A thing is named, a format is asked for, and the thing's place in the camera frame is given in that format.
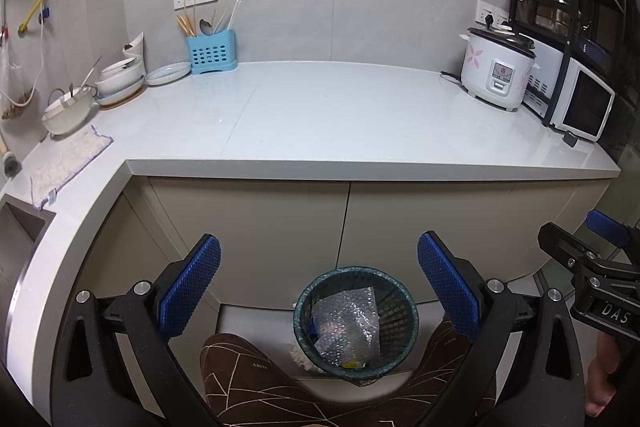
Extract metal pot with lid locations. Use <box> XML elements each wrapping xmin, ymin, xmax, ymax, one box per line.
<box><xmin>535</xmin><ymin>0</ymin><xmax>583</xmax><ymax>32</ymax></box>

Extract hanging clear plastic bag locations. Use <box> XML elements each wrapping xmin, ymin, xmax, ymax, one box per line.
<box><xmin>0</xmin><ymin>49</ymin><xmax>38</xmax><ymax>122</ymax></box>

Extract white rice cooker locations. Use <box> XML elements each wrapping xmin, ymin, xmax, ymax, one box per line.
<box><xmin>459</xmin><ymin>23</ymin><xmax>541</xmax><ymax>112</ymax></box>

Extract black kitchen rack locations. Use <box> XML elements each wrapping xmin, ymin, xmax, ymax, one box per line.
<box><xmin>509</xmin><ymin>0</ymin><xmax>640</xmax><ymax>142</ymax></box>

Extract large white bowl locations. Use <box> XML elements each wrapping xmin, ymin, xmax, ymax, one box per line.
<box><xmin>94</xmin><ymin>74</ymin><xmax>147</xmax><ymax>98</ymax></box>

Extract kitchen sink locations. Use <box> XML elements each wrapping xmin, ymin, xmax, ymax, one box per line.
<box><xmin>0</xmin><ymin>202</ymin><xmax>56</xmax><ymax>333</ymax></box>

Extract blue rimmed ribbed plate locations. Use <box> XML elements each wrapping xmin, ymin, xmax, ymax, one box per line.
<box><xmin>145</xmin><ymin>61</ymin><xmax>193</xmax><ymax>86</ymax></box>

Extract dish brush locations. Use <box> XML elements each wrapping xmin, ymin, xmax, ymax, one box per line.
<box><xmin>0</xmin><ymin>132</ymin><xmax>22</xmax><ymax>180</ymax></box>

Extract blue plastic utensil holder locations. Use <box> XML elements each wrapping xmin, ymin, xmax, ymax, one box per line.
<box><xmin>186</xmin><ymin>29</ymin><xmax>239</xmax><ymax>76</ymax></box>

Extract person's brown patterned pants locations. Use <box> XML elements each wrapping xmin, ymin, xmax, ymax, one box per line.
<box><xmin>200</xmin><ymin>322</ymin><xmax>501</xmax><ymax>427</ymax></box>

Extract white microwave oven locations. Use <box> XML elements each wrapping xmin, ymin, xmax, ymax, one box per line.
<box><xmin>522</xmin><ymin>39</ymin><xmax>617</xmax><ymax>142</ymax></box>

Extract person's right hand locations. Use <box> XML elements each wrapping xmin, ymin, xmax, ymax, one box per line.
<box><xmin>585</xmin><ymin>329</ymin><xmax>628</xmax><ymax>418</ymax></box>

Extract small white bowl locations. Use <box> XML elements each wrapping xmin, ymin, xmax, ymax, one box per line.
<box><xmin>100</xmin><ymin>56</ymin><xmax>143</xmax><ymax>80</ymax></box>

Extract dark mesh trash bin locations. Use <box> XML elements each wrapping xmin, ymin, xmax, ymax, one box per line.
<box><xmin>292</xmin><ymin>265</ymin><xmax>420</xmax><ymax>388</ymax></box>

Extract round wooden trivet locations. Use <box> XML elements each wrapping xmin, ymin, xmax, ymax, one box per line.
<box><xmin>97</xmin><ymin>93</ymin><xmax>148</xmax><ymax>109</ymax></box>

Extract white slanted jug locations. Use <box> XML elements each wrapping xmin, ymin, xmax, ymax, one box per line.
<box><xmin>122</xmin><ymin>32</ymin><xmax>147</xmax><ymax>75</ymax></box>

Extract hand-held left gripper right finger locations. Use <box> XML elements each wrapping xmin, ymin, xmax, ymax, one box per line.
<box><xmin>417</xmin><ymin>230</ymin><xmax>586</xmax><ymax>427</ymax></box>

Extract beige kitchen cabinet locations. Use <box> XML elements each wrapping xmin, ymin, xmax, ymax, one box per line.
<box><xmin>75</xmin><ymin>167</ymin><xmax>611</xmax><ymax>383</ymax></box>

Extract white bowl with wire handle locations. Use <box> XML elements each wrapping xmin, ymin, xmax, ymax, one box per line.
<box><xmin>41</xmin><ymin>86</ymin><xmax>98</xmax><ymax>136</ymax></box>

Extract grey dish cloth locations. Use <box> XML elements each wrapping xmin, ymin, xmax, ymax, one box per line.
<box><xmin>30</xmin><ymin>124</ymin><xmax>114</xmax><ymax>210</ymax></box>

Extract bundle of wooden chopsticks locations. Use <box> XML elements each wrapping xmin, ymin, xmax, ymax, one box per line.
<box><xmin>175</xmin><ymin>4</ymin><xmax>198</xmax><ymax>38</ymax></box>

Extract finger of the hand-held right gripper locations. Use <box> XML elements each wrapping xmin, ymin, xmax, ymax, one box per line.
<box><xmin>586</xmin><ymin>209</ymin><xmax>633</xmax><ymax>253</ymax></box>
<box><xmin>538</xmin><ymin>222</ymin><xmax>608</xmax><ymax>275</ymax></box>

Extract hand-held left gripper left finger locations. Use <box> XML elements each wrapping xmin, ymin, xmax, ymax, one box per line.
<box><xmin>47</xmin><ymin>233</ymin><xmax>222</xmax><ymax>427</ymax></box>

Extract bubble wrap sheet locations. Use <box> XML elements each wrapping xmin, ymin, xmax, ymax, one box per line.
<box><xmin>311</xmin><ymin>286</ymin><xmax>383</xmax><ymax>365</ymax></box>

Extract white floor cloth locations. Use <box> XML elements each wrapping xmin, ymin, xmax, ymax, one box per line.
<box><xmin>289</xmin><ymin>341</ymin><xmax>313</xmax><ymax>374</ymax></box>

